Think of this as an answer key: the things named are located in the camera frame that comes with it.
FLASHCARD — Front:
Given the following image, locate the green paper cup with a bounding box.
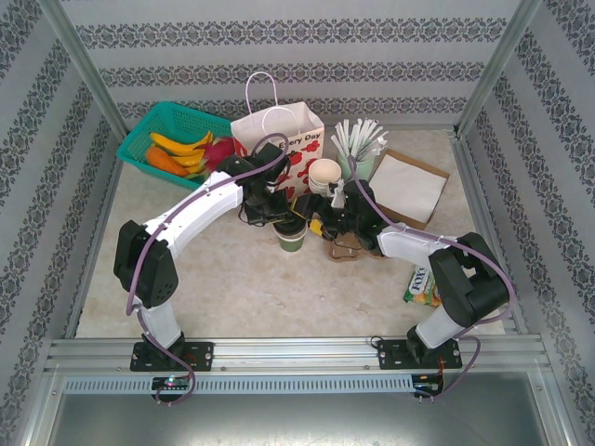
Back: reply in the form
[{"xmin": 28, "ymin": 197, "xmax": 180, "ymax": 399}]
[{"xmin": 277, "ymin": 227, "xmax": 308, "ymax": 255}]

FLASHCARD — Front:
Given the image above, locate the brown pulp cup carrier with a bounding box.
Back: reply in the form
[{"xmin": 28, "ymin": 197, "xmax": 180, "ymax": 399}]
[{"xmin": 324, "ymin": 230, "xmax": 369, "ymax": 265}]

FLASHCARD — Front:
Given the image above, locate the printed paper gift bag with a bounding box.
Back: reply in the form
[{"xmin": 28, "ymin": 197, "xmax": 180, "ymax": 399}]
[{"xmin": 231, "ymin": 72, "xmax": 325, "ymax": 202}]

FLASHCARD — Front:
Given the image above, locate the brown cardboard napkin box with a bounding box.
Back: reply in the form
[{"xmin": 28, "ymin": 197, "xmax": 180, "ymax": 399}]
[{"xmin": 366, "ymin": 148, "xmax": 451, "ymax": 231}]

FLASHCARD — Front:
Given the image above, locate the stack of green paper cups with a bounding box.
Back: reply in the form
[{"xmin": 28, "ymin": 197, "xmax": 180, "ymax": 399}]
[{"xmin": 308, "ymin": 158, "xmax": 344, "ymax": 197}]

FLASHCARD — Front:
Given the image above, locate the mint green straw holder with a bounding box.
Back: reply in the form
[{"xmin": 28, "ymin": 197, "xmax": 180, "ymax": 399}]
[{"xmin": 337, "ymin": 151, "xmax": 376, "ymax": 185}]

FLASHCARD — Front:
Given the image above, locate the stack of white napkins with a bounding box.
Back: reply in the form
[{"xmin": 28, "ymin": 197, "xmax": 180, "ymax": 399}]
[{"xmin": 371, "ymin": 155, "xmax": 445, "ymax": 223}]

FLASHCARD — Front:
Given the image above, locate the pink dragon fruit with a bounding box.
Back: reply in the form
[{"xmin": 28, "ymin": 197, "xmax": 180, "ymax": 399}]
[{"xmin": 197, "ymin": 137, "xmax": 237, "ymax": 180}]

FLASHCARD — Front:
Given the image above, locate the white paper-wrapped straw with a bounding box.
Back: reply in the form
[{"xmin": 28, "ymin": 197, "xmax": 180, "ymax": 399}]
[
  {"xmin": 335, "ymin": 121, "xmax": 358, "ymax": 158},
  {"xmin": 364, "ymin": 118, "xmax": 378, "ymax": 159},
  {"xmin": 330, "ymin": 133, "xmax": 354, "ymax": 160},
  {"xmin": 352, "ymin": 118, "xmax": 366, "ymax": 159},
  {"xmin": 369, "ymin": 129, "xmax": 390, "ymax": 162}
]

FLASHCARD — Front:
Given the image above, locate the green candy bag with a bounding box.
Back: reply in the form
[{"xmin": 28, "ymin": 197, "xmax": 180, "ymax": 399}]
[{"xmin": 402, "ymin": 264, "xmax": 443, "ymax": 308}]

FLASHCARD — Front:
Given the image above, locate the yellow banana bunch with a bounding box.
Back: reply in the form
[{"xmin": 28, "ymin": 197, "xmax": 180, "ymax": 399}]
[{"xmin": 148, "ymin": 131, "xmax": 216, "ymax": 171}]

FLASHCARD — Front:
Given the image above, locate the orange toy fruit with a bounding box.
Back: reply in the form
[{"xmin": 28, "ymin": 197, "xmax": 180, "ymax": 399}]
[{"xmin": 144, "ymin": 146, "xmax": 190, "ymax": 178}]

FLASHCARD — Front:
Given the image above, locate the teal plastic basket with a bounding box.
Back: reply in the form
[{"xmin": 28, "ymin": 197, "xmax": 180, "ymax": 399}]
[{"xmin": 115, "ymin": 101, "xmax": 233, "ymax": 190}]

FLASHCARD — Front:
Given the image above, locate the small circuit board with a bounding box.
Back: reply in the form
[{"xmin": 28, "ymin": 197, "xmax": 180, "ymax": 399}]
[
  {"xmin": 152, "ymin": 376, "xmax": 190, "ymax": 390},
  {"xmin": 412, "ymin": 374, "xmax": 443, "ymax": 397}
]

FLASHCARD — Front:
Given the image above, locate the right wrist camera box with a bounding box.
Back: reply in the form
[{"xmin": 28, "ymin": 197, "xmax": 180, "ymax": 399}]
[{"xmin": 327, "ymin": 181, "xmax": 349, "ymax": 211}]

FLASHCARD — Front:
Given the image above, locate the aluminium table edge rail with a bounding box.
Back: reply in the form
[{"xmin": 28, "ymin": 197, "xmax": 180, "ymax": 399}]
[
  {"xmin": 63, "ymin": 134, "xmax": 123, "ymax": 339},
  {"xmin": 451, "ymin": 132, "xmax": 529, "ymax": 335}
]

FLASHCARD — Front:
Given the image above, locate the aluminium mounting rail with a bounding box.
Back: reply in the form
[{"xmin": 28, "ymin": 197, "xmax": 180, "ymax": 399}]
[{"xmin": 44, "ymin": 336, "xmax": 552, "ymax": 373}]

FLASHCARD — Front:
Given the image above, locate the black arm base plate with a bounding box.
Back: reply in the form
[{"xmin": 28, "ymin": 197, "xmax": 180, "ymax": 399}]
[
  {"xmin": 129, "ymin": 341, "xmax": 215, "ymax": 372},
  {"xmin": 377, "ymin": 338, "xmax": 464, "ymax": 371}
]

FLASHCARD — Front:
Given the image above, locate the grey slotted cable duct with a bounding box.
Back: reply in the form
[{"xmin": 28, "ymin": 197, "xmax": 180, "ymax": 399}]
[{"xmin": 62, "ymin": 374, "xmax": 416, "ymax": 394}]

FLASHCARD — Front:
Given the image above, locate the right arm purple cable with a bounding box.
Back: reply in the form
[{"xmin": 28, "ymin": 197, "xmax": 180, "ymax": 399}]
[{"xmin": 347, "ymin": 155, "xmax": 516, "ymax": 403}]

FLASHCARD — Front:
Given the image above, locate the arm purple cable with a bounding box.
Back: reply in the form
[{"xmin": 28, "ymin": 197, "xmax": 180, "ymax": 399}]
[
  {"xmin": 125, "ymin": 133, "xmax": 292, "ymax": 408},
  {"xmin": 347, "ymin": 155, "xmax": 516, "ymax": 403}
]

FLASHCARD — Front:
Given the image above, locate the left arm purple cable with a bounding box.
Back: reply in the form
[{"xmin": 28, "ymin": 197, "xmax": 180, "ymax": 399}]
[{"xmin": 125, "ymin": 133, "xmax": 292, "ymax": 408}]

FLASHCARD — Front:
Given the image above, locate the aluminium frame post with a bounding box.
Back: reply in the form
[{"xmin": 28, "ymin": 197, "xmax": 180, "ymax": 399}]
[
  {"xmin": 456, "ymin": 0, "xmax": 544, "ymax": 137},
  {"xmin": 36, "ymin": 0, "xmax": 131, "ymax": 138}
]

